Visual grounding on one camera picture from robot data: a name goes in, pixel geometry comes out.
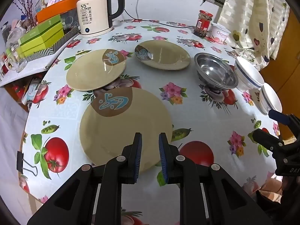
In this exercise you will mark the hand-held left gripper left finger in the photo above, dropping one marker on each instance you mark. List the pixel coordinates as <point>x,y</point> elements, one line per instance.
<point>138,150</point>

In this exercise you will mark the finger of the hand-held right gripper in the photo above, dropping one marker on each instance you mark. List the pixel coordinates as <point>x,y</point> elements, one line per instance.
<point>276,116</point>
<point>264,137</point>

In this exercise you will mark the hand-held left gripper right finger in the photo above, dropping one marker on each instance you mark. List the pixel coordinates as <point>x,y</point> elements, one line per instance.
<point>162,150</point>

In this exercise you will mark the white bowl with blue stripe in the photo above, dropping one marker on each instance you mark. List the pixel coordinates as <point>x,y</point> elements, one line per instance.
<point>271,100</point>
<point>248,75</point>

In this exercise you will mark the large beige plate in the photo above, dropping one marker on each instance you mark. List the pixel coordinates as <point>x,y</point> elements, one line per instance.
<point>121,131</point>

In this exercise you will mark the stainless steel bowl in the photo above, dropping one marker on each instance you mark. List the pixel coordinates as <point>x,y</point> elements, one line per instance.
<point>215,72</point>

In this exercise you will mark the small beige plate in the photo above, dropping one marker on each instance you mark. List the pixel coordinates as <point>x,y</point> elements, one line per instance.
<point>168,56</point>
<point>93,75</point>

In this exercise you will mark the wooden cabinet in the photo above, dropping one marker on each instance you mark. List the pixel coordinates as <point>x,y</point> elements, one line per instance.
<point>288,75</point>

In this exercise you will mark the floral printed tablecloth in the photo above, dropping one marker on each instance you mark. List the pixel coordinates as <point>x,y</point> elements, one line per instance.
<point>187,112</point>

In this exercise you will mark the white yogurt cup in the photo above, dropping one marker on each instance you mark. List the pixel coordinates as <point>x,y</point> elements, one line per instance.
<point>219,34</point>

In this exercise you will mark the cream curtain with heart print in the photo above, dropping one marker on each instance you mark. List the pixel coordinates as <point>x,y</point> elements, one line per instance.
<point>246,9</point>

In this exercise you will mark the glass jar with red lid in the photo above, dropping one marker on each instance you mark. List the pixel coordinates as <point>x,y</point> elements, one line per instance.
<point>202,24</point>

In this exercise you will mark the black binder clip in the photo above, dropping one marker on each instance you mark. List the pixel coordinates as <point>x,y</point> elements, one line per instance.
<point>20,161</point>

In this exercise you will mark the white kettle base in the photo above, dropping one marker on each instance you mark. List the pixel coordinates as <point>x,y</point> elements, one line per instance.
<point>93,34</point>

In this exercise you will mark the black and white patterned box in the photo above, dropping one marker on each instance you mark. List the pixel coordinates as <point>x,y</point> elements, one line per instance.
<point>58,43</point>

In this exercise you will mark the white electric kettle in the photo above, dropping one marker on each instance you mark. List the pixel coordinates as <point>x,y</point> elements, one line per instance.
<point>93,9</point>

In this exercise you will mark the clear glass jar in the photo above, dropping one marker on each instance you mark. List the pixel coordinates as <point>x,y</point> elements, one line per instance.
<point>15,49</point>

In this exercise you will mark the orange box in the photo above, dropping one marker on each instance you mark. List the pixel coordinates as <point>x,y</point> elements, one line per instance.
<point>56,10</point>

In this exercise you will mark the dried flower branches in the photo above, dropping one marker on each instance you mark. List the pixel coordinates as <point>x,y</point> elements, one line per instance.
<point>27,11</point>

